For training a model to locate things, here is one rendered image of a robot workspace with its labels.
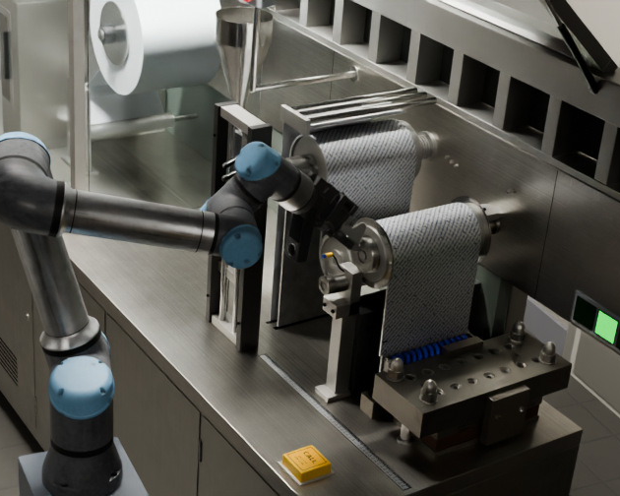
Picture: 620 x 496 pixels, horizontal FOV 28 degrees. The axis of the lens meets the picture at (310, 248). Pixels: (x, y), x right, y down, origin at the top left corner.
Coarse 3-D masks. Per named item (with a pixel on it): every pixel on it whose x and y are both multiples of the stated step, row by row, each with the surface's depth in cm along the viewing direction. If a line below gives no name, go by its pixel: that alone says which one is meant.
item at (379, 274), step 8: (472, 208) 260; (480, 224) 258; (368, 232) 248; (376, 232) 246; (376, 240) 246; (384, 248) 245; (480, 248) 260; (384, 256) 245; (384, 264) 246; (376, 272) 249; (384, 272) 246; (376, 280) 249
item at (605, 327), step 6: (600, 312) 244; (600, 318) 244; (606, 318) 243; (600, 324) 244; (606, 324) 243; (612, 324) 242; (600, 330) 245; (606, 330) 243; (612, 330) 242; (600, 336) 245; (606, 336) 244; (612, 336) 242; (612, 342) 243
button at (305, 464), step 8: (304, 448) 244; (312, 448) 244; (288, 456) 241; (296, 456) 242; (304, 456) 242; (312, 456) 242; (320, 456) 242; (288, 464) 240; (296, 464) 239; (304, 464) 240; (312, 464) 240; (320, 464) 240; (328, 464) 240; (296, 472) 238; (304, 472) 237; (312, 472) 239; (320, 472) 240; (328, 472) 241; (304, 480) 238
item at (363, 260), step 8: (360, 240) 248; (368, 240) 247; (368, 248) 246; (376, 248) 246; (352, 256) 252; (360, 256) 249; (368, 256) 247; (376, 256) 246; (360, 264) 250; (368, 264) 248; (376, 264) 247; (368, 272) 248
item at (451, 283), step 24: (456, 264) 256; (408, 288) 251; (432, 288) 255; (456, 288) 259; (384, 312) 251; (408, 312) 254; (432, 312) 258; (456, 312) 263; (384, 336) 253; (408, 336) 258; (432, 336) 262
